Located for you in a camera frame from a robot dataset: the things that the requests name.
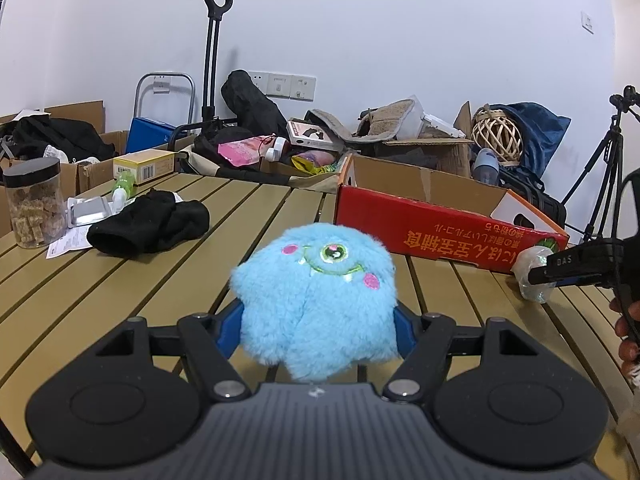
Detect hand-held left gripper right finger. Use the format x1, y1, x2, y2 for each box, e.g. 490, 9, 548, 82
384, 305, 523, 403

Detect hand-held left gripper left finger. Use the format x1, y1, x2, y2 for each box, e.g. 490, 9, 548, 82
95, 302, 251, 402

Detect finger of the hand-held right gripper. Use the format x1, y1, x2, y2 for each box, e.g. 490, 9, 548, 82
527, 240, 626, 289

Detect blue plush monster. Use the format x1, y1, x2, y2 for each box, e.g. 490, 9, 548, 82
230, 224, 398, 381

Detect red cardboard box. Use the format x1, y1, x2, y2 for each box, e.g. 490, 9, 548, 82
334, 152, 570, 273

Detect person's right hand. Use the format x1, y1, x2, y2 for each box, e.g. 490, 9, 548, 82
607, 297, 640, 377

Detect black suitcase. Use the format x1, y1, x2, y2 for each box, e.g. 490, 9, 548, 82
500, 165, 567, 229

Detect blue fabric bag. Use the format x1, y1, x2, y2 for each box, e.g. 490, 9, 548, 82
500, 102, 571, 176

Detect black socks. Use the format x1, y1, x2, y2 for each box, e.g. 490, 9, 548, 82
87, 190, 211, 257

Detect blue baby bottle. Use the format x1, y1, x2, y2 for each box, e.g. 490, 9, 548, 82
472, 149, 501, 184

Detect wicker ball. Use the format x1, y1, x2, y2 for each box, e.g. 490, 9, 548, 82
471, 106, 523, 165

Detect open brown cardboard box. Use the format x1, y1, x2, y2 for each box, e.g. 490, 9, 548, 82
360, 101, 474, 177

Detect pink packet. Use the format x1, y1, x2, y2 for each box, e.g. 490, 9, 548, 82
218, 137, 271, 167

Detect green spray bottle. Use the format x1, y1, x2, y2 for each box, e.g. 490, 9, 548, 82
111, 170, 137, 212

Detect silver blister pack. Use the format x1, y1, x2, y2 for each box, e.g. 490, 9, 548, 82
66, 196, 113, 228

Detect white paper leaflet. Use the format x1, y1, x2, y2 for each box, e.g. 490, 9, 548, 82
46, 227, 93, 260

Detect yellow green snack packet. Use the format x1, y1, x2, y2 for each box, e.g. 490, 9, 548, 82
291, 154, 336, 176

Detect yellow carton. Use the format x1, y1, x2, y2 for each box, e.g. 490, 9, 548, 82
113, 150, 176, 184

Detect small white bottle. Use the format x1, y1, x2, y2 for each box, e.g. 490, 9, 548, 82
265, 136, 291, 162

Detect white plastic container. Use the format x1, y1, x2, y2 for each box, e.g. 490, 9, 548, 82
400, 95, 467, 141

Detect blue box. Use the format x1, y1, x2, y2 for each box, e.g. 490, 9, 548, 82
125, 117, 177, 154

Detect white box with black picture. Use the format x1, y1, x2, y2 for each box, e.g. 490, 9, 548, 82
286, 119, 346, 152

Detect grey fleece insoles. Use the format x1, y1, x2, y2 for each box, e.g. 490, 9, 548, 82
305, 100, 426, 147

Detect black rolled bag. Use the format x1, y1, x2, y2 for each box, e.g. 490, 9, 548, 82
221, 70, 288, 136

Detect clear jar with brown snacks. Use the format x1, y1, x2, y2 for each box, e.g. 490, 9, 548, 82
2, 157, 68, 249

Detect black clothes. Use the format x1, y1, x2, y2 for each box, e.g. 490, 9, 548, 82
10, 116, 118, 162

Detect brown cardboard box with clothes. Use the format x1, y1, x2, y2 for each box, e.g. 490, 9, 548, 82
0, 100, 131, 221

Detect black hand trolley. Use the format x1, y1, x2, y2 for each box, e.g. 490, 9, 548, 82
170, 0, 236, 151

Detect black camera tripod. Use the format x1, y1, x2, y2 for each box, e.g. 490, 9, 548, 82
562, 86, 640, 247

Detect white wall socket strip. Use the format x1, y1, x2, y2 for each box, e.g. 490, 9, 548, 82
248, 71, 317, 101

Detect chrome folding frame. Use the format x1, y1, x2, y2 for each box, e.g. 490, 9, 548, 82
136, 73, 196, 136

